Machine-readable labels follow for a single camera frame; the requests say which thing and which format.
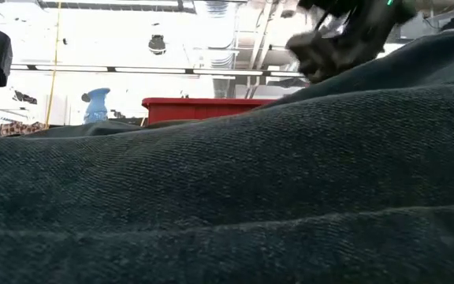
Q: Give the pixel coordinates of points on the black garment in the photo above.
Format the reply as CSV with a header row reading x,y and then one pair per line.
x,y
227,177

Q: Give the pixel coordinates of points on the red plastic laundry basket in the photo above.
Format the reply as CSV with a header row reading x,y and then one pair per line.
x,y
195,108

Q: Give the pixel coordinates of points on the black ceiling dome device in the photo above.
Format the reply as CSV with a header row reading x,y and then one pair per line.
x,y
157,44

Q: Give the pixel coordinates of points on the light blue air freshener bottle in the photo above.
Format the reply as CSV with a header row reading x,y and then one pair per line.
x,y
96,106

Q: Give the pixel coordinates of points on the brown dotted cloth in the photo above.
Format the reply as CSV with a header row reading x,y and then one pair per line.
x,y
22,128

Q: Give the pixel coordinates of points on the corrugated silver duct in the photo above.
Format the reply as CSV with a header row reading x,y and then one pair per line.
x,y
221,84

